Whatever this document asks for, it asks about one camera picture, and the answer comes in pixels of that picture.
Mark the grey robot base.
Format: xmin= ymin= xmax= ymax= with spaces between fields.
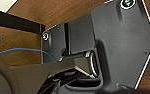
xmin=40 ymin=0 xmax=150 ymax=92

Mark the black metal bar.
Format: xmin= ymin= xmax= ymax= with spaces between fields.
xmin=0 ymin=7 xmax=46 ymax=35

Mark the blue cable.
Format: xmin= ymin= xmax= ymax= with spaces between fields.
xmin=0 ymin=47 xmax=59 ymax=80

